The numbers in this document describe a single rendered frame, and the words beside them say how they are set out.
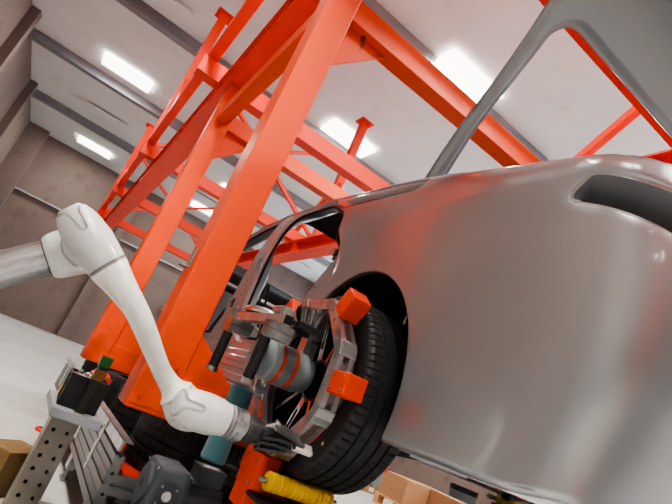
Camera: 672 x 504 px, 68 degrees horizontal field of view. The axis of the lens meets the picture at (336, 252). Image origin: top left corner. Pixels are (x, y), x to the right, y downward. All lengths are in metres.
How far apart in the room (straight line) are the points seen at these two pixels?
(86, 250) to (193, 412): 0.49
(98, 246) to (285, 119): 1.25
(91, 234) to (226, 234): 0.87
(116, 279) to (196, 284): 0.75
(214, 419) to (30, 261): 0.65
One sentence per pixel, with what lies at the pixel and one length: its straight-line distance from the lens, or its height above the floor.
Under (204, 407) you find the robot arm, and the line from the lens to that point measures 1.42.
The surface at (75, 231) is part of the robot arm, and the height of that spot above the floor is 0.93.
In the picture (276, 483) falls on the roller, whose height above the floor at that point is 0.52.
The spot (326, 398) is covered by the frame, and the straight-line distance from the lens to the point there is 1.56.
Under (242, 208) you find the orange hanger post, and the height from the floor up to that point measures 1.41.
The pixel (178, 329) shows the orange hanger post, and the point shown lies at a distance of 2.09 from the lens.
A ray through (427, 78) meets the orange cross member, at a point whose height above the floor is 2.64.
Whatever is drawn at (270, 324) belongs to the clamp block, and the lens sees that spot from 1.53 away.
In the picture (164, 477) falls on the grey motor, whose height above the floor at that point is 0.37.
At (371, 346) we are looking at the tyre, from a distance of 1.61.
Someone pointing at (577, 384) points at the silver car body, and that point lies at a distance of 1.22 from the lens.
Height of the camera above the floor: 0.73
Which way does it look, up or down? 18 degrees up
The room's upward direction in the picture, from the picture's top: 22 degrees clockwise
